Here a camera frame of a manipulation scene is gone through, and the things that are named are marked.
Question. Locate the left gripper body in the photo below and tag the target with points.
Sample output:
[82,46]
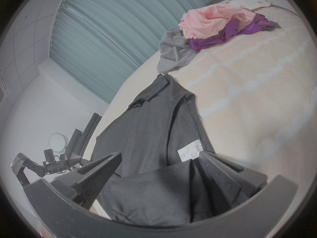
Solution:
[73,163]

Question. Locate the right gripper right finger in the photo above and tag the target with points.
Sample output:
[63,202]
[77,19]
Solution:
[227,180]

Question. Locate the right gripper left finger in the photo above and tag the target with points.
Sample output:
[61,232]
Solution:
[91,177]

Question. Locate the black T-shirt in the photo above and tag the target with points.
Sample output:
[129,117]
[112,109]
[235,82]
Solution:
[153,123]

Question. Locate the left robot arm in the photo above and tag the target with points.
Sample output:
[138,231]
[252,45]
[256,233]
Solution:
[37,168]

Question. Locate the bed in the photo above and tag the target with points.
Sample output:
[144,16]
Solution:
[247,95]

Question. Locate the round white disc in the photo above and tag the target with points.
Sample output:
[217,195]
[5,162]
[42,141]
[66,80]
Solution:
[58,141]

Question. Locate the black chest of drawers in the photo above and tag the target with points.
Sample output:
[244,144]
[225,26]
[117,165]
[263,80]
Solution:
[85,132]

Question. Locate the blue-green curtain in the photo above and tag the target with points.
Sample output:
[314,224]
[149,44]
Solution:
[136,13]
[86,58]

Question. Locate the purple garment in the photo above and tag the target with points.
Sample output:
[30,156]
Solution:
[210,41]

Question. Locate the grey garment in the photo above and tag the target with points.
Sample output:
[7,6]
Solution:
[173,51]

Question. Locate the pink garment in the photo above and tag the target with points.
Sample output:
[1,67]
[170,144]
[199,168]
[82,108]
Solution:
[210,21]

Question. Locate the white printed pillow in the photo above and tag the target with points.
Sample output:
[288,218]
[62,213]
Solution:
[245,2]

